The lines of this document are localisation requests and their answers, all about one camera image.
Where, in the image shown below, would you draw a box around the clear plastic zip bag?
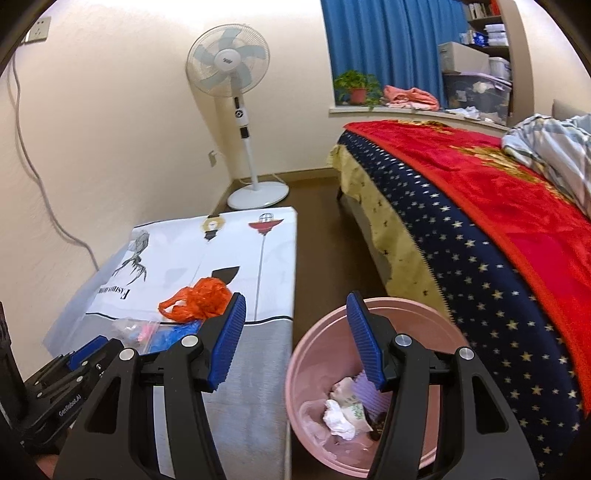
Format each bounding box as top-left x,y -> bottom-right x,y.
112,318 -> 159,355

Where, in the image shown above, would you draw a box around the white paper wrapper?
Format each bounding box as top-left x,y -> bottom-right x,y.
329,377 -> 372,437

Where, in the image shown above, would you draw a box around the orange plastic bag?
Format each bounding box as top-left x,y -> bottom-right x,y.
158,277 -> 232,323

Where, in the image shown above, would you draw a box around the black floral scrunchie cloth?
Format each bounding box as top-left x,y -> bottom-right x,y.
369,412 -> 387,441

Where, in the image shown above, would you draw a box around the small white tissue ball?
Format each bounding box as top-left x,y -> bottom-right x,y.
322,399 -> 356,441

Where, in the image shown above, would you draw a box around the pink trash bin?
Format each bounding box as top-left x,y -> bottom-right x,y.
286,297 -> 467,479

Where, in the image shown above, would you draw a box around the blue plastic bag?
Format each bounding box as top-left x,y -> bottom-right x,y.
147,321 -> 201,354

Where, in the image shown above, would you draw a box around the yellow star bed sheet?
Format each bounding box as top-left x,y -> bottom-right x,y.
328,145 -> 453,321

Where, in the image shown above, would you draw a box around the navy star bed cover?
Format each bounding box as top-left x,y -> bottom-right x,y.
338,131 -> 584,477

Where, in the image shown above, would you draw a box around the grey white printed table cover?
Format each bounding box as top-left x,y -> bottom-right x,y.
44,207 -> 297,479

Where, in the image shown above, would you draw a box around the red floral blanket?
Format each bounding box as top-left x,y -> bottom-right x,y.
344,120 -> 590,403

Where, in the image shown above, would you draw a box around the pink folded cloth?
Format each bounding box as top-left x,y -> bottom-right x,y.
383,85 -> 440,111

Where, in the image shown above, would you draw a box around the potted green plant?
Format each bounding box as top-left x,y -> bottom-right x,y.
334,70 -> 383,110

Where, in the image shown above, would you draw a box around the dark plastic storage bin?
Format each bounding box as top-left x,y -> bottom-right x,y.
443,73 -> 512,125

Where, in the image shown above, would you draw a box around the plaid blue grey duvet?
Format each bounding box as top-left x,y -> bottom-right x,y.
502,114 -> 590,217

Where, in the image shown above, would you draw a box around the grey cardboard box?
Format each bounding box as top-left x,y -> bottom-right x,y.
438,42 -> 491,74

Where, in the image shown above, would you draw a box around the blue curtain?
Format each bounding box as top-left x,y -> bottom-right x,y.
322,0 -> 468,106

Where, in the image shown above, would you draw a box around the white plastic container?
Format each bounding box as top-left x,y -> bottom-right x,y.
489,57 -> 512,82

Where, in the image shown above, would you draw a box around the white standing fan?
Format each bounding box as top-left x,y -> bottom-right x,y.
185,24 -> 290,210

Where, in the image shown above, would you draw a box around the wooden bookshelf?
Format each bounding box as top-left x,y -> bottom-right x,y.
463,0 -> 535,126

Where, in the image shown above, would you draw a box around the grey wall cable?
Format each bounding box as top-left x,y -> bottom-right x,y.
10,50 -> 101,272

